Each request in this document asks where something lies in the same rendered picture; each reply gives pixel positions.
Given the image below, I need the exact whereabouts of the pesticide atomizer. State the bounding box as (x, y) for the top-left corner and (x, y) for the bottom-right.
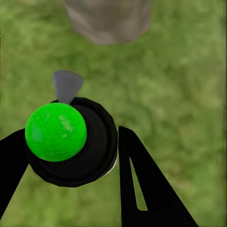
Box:
(25, 70), (119, 188)

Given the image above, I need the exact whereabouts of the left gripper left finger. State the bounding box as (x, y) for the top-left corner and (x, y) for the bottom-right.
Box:
(0, 129), (29, 219)

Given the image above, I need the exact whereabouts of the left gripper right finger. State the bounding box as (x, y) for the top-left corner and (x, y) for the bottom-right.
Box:
(118, 126), (198, 227)

